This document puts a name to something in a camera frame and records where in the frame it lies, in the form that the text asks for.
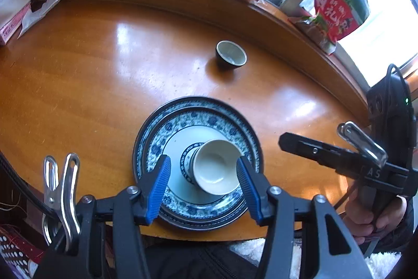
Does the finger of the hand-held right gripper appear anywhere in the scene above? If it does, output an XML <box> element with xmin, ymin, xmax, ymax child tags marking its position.
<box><xmin>278</xmin><ymin>132</ymin><xmax>363</xmax><ymax>175</ymax></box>

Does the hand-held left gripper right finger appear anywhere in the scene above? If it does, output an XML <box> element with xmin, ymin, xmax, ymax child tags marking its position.
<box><xmin>236</xmin><ymin>155</ymin><xmax>373</xmax><ymax>279</ymax></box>

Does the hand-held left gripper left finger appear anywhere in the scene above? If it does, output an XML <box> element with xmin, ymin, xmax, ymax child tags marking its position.
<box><xmin>33</xmin><ymin>154</ymin><xmax>172</xmax><ymax>279</ymax></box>

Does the white teacup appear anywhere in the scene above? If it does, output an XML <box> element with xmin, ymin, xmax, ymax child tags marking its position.
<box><xmin>186</xmin><ymin>138</ymin><xmax>243</xmax><ymax>198</ymax></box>

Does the blue white floral plate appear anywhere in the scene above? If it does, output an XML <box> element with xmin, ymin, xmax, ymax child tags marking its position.
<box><xmin>144</xmin><ymin>107</ymin><xmax>260</xmax><ymax>219</ymax></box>

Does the blue rimmed porcelain plate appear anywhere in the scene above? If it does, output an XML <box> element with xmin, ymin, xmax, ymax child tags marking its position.
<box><xmin>132</xmin><ymin>96</ymin><xmax>264</xmax><ymax>231</ymax></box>

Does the small dark ceramic cup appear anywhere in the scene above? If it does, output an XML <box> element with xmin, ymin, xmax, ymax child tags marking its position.
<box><xmin>215</xmin><ymin>40</ymin><xmax>248</xmax><ymax>70</ymax></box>

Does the person's right hand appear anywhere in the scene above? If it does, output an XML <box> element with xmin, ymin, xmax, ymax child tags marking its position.
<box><xmin>342</xmin><ymin>186</ymin><xmax>409</xmax><ymax>245</ymax></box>

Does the silver spring clip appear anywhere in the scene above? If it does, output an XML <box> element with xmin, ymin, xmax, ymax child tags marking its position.
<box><xmin>337</xmin><ymin>121</ymin><xmax>388</xmax><ymax>168</ymax></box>
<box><xmin>43</xmin><ymin>153</ymin><xmax>82</xmax><ymax>253</ymax></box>

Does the white fluffy cloth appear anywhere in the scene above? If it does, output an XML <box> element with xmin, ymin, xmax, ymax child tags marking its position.
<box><xmin>229</xmin><ymin>236</ymin><xmax>403</xmax><ymax>279</ymax></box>

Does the person's dark clothing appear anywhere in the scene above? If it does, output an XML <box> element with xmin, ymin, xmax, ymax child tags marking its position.
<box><xmin>144</xmin><ymin>241</ymin><xmax>258</xmax><ymax>279</ymax></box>

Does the red green gift bag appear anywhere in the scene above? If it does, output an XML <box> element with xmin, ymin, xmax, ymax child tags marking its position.
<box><xmin>299</xmin><ymin>0</ymin><xmax>371</xmax><ymax>55</ymax></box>

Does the red fabric item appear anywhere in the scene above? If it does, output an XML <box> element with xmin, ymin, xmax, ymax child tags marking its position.
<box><xmin>0</xmin><ymin>225</ymin><xmax>44</xmax><ymax>279</ymax></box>

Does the pink box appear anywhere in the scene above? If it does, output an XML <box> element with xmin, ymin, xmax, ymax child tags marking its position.
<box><xmin>0</xmin><ymin>3</ymin><xmax>31</xmax><ymax>46</ymax></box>

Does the black braided cable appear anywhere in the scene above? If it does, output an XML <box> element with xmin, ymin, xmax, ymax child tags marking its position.
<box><xmin>333</xmin><ymin>183</ymin><xmax>358</xmax><ymax>211</ymax></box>

